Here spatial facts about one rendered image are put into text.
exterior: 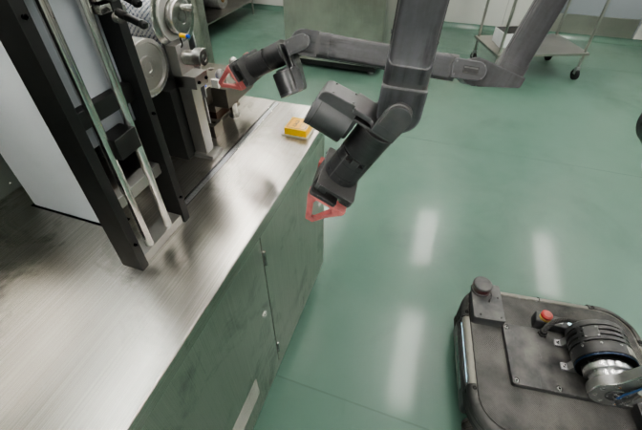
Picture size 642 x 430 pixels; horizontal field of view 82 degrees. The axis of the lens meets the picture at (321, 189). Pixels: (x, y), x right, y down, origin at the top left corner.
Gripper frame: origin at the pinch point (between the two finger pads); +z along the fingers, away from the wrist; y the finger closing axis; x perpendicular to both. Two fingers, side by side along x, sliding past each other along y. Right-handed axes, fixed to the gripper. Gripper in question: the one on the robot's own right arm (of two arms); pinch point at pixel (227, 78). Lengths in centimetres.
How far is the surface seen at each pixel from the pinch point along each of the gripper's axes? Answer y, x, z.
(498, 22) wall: 447, -128, -44
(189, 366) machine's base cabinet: -58, -38, -2
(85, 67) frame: -41.0, 14.9, -11.5
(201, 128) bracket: -11.3, -6.8, 7.1
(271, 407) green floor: -35, -105, 35
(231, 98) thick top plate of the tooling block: 6.0, -6.1, 7.7
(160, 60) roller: -14.1, 11.5, 2.5
